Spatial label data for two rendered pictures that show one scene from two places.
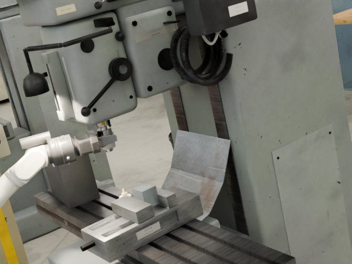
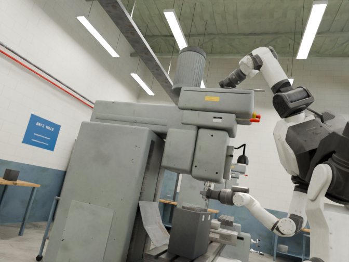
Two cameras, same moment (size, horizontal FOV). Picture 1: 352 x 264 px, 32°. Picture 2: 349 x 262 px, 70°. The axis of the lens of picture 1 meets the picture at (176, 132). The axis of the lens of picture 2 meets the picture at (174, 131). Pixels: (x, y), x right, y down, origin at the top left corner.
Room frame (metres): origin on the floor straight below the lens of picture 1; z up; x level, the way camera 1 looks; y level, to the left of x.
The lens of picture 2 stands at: (3.15, 1.27, 1.22)
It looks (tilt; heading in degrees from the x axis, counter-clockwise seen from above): 13 degrees up; 230
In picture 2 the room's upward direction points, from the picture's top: 11 degrees clockwise
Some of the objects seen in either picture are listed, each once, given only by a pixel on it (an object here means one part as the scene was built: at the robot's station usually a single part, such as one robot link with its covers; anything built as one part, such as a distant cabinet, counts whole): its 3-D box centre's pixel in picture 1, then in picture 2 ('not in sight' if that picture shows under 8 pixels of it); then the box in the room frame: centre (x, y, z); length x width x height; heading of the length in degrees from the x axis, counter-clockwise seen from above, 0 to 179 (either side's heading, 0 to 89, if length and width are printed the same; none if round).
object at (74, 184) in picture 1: (68, 172); (191, 229); (2.24, 0.43, 1.06); 0.22 x 0.12 x 0.20; 25
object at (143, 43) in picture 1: (140, 51); (183, 152); (2.04, 0.06, 1.47); 0.24 x 0.19 x 0.26; 31
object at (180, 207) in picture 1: (141, 216); (210, 229); (1.77, 0.16, 1.01); 0.35 x 0.15 x 0.11; 123
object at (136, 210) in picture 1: (132, 209); (214, 224); (1.76, 0.18, 1.05); 0.15 x 0.06 x 0.04; 33
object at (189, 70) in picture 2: not in sight; (189, 73); (2.07, 0.01, 2.05); 0.20 x 0.20 x 0.32
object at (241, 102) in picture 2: not in sight; (217, 106); (1.94, 0.21, 1.81); 0.47 x 0.26 x 0.16; 121
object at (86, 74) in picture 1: (89, 67); (211, 156); (1.94, 0.22, 1.47); 0.21 x 0.19 x 0.32; 31
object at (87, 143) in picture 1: (78, 146); (219, 196); (1.92, 0.31, 1.23); 0.13 x 0.12 x 0.10; 12
